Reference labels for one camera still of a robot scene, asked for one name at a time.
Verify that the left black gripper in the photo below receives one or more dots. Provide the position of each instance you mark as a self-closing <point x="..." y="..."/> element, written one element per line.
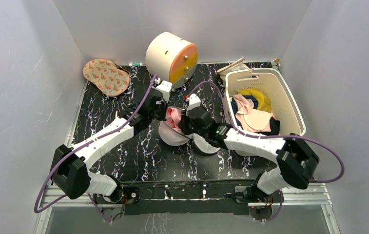
<point x="164" y="104"/>

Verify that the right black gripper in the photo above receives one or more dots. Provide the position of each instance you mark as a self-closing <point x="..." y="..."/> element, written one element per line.
<point x="186" y="122"/>

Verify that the pink bra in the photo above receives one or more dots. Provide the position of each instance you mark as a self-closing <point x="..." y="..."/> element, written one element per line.
<point x="173" y="118"/>

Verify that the white mesh bra laundry bag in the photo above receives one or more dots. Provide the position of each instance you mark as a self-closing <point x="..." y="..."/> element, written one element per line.
<point x="178" y="138"/>

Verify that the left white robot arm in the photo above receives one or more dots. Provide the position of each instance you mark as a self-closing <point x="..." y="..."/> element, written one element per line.
<point x="71" y="166"/>

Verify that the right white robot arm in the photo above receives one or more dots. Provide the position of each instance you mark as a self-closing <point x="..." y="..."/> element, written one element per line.
<point x="295" y="160"/>

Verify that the floral mesh laundry bag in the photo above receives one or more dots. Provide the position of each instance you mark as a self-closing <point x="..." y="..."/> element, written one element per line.
<point x="111" y="79"/>

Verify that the cream perforated laundry basket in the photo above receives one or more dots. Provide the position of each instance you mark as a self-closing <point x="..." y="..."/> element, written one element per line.
<point x="283" y="104"/>

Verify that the beige-trimmed mesh laundry bag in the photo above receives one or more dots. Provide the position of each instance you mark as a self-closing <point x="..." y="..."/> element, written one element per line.
<point x="235" y="66"/>

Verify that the dark blue garment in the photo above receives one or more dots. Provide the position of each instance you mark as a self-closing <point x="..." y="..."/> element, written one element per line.
<point x="234" y="106"/>

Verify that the yellow garment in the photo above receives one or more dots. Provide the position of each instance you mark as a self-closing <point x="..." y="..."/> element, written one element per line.
<point x="260" y="101"/>

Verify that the black garment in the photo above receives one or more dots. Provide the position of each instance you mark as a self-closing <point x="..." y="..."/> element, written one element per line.
<point x="274" y="128"/>

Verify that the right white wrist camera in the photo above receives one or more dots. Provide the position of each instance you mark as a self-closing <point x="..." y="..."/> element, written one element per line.
<point x="193" y="101"/>

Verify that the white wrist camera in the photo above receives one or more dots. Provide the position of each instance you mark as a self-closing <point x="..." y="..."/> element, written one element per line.
<point x="165" y="88"/>
<point x="193" y="101"/>

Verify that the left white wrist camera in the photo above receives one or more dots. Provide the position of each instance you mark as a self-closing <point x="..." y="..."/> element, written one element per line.
<point x="165" y="88"/>

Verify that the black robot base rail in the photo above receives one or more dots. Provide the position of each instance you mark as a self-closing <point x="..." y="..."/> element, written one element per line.
<point x="194" y="197"/>

